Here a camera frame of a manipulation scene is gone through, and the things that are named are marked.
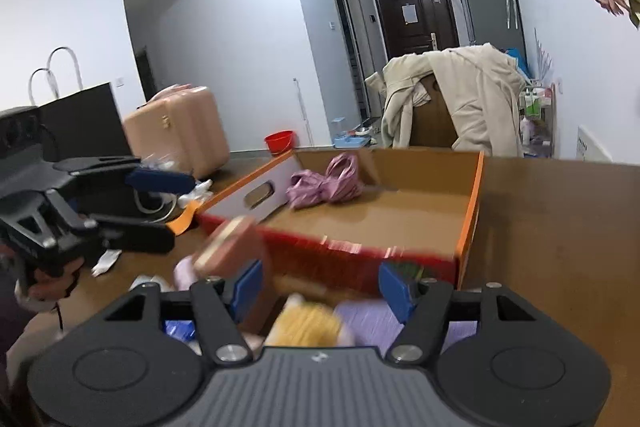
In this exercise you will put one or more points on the pink satin bow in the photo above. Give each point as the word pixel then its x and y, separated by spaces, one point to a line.
pixel 325 187

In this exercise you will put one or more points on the white mop pole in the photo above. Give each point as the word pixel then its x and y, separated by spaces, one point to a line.
pixel 302 112

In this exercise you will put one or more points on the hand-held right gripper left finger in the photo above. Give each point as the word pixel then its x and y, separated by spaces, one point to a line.
pixel 247 287

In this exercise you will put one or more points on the person's left hand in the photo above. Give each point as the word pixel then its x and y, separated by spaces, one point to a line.
pixel 50 287

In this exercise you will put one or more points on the blue pet bowl tray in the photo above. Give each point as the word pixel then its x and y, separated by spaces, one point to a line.
pixel 350 141

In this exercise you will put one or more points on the grey refrigerator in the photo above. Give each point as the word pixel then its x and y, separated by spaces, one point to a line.
pixel 490 12

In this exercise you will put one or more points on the yellow plush toy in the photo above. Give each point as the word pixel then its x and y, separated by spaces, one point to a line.
pixel 305 322

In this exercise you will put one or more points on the purple cloth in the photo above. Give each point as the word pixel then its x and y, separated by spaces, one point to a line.
pixel 365 322

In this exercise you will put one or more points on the pink suitcase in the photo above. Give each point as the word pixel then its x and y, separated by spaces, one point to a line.
pixel 180 132

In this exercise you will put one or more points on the beige coat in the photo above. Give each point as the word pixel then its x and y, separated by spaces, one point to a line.
pixel 480 97

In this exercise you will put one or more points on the storage rack with bottles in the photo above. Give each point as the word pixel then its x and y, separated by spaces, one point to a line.
pixel 535 117

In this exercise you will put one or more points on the black paper bag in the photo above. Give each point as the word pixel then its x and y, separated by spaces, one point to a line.
pixel 85 122

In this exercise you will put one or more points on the white door notice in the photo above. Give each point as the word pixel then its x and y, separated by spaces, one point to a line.
pixel 410 14

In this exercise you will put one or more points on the dark glass door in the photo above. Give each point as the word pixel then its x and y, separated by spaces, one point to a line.
pixel 347 47

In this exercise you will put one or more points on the orange plastic item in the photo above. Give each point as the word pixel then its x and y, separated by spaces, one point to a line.
pixel 182 219

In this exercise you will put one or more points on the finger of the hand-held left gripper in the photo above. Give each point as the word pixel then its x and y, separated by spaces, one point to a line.
pixel 160 181
pixel 135 237

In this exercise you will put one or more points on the red bucket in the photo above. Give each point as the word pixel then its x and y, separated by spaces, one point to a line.
pixel 279 143

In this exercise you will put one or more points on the white crumpled paper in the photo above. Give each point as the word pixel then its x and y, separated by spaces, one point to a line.
pixel 107 262

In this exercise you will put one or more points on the white wall radiator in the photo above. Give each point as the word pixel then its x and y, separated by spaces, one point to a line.
pixel 592 147

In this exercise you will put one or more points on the orange-edged cardboard box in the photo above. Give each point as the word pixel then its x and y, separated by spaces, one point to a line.
pixel 400 217

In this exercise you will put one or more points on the dark entrance door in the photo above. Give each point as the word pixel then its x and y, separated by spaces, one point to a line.
pixel 390 7

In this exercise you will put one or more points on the brown chair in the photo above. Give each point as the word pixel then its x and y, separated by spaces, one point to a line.
pixel 432 122

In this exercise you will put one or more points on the clear plastic bag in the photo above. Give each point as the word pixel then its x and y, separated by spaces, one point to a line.
pixel 157 163

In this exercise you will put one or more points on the pink brick-shaped sponge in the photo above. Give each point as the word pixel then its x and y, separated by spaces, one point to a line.
pixel 225 242

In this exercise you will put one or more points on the white wall hanger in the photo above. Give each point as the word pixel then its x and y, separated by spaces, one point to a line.
pixel 544 57

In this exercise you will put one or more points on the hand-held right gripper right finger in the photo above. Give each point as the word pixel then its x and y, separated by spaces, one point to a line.
pixel 395 294

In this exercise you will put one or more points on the blue cloth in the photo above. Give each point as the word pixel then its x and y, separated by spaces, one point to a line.
pixel 517 62

